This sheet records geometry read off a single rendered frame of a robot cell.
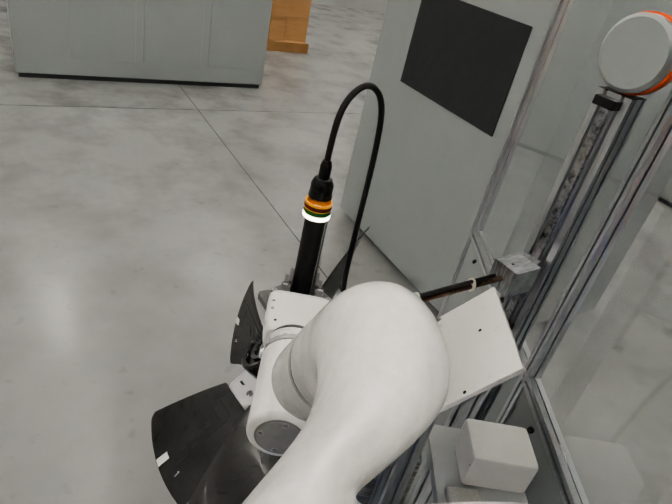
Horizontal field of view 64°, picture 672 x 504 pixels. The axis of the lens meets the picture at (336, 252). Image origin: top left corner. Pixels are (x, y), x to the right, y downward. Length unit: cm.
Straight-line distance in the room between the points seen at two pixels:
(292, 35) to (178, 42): 303
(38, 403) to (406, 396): 247
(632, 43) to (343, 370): 107
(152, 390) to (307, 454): 243
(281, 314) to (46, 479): 178
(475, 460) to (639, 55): 96
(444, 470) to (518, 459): 19
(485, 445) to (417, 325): 115
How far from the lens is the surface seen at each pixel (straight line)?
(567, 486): 147
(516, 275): 132
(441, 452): 156
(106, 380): 277
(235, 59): 675
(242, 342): 143
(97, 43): 638
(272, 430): 68
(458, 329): 125
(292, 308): 83
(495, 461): 146
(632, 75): 128
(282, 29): 908
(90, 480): 245
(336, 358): 34
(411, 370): 32
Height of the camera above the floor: 200
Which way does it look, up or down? 32 degrees down
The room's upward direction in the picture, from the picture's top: 13 degrees clockwise
